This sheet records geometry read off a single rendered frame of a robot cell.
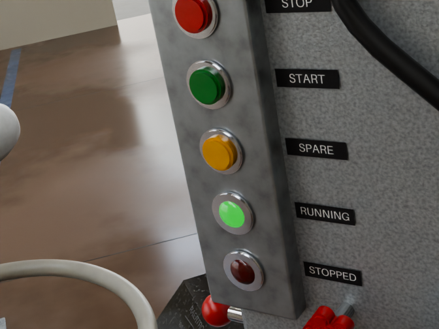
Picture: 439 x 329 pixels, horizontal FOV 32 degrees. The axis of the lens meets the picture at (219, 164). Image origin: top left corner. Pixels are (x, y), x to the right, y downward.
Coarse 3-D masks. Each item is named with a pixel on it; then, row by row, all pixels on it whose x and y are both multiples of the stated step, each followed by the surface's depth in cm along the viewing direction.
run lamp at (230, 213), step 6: (222, 204) 56; (228, 204) 56; (234, 204) 55; (222, 210) 56; (228, 210) 56; (234, 210) 55; (240, 210) 55; (222, 216) 56; (228, 216) 56; (234, 216) 55; (240, 216) 55; (228, 222) 56; (234, 222) 56; (240, 222) 56
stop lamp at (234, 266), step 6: (234, 264) 58; (240, 264) 58; (246, 264) 57; (234, 270) 58; (240, 270) 58; (246, 270) 57; (252, 270) 57; (234, 276) 58; (240, 276) 58; (246, 276) 58; (252, 276) 58; (240, 282) 58; (246, 282) 58; (252, 282) 58
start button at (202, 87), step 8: (200, 72) 51; (208, 72) 51; (192, 80) 52; (200, 80) 51; (208, 80) 51; (216, 80) 51; (192, 88) 52; (200, 88) 52; (208, 88) 51; (216, 88) 51; (200, 96) 52; (208, 96) 52; (216, 96) 51; (208, 104) 52
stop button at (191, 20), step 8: (184, 0) 49; (192, 0) 49; (200, 0) 49; (176, 8) 50; (184, 8) 49; (192, 8) 49; (200, 8) 49; (208, 8) 49; (176, 16) 50; (184, 16) 50; (192, 16) 49; (200, 16) 49; (208, 16) 49; (184, 24) 50; (192, 24) 50; (200, 24) 49; (192, 32) 50
